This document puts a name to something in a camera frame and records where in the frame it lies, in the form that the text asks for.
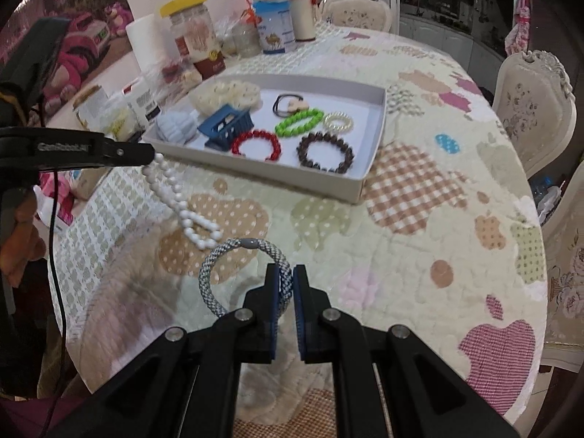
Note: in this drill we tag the clear jar with yellow lid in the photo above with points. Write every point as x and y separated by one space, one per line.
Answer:
196 36

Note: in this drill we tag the pink patterned cloth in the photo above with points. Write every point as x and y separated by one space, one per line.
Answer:
518 23

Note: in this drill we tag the person's left hand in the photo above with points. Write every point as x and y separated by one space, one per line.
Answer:
23 237

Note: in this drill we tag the blue hair claw clip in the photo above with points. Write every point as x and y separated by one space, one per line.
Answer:
237 123

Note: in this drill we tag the quilted apple pattern tablecloth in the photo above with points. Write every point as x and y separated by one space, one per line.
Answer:
410 237

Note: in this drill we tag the white can with gold lid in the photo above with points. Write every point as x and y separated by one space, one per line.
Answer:
89 109

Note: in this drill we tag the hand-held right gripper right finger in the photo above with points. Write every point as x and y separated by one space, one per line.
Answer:
301 315

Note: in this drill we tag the white counter cabinet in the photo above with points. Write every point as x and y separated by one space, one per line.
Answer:
447 36

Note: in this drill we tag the white ornate chair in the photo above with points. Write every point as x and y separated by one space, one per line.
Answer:
565 283
356 9
529 109

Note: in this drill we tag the cream bottle with red cap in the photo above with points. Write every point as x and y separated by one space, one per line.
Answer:
303 18

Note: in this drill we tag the blue and white can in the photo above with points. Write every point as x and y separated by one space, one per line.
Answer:
273 27

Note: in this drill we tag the white paper towel roll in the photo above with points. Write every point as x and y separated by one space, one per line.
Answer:
148 41

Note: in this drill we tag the white shallow box tray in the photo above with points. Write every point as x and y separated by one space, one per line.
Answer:
356 100

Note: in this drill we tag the light blue fluffy scrunchie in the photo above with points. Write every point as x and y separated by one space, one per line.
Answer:
175 127

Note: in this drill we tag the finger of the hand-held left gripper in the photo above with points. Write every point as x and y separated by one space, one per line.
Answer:
68 148

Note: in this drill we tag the white bottle with red cap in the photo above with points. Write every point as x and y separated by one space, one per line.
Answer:
146 100

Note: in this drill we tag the cream polka-dot scrunchie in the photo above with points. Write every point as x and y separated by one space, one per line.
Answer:
228 93

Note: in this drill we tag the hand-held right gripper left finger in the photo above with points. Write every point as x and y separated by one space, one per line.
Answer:
273 310

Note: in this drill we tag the small clear glass jar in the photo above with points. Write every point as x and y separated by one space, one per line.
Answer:
244 41

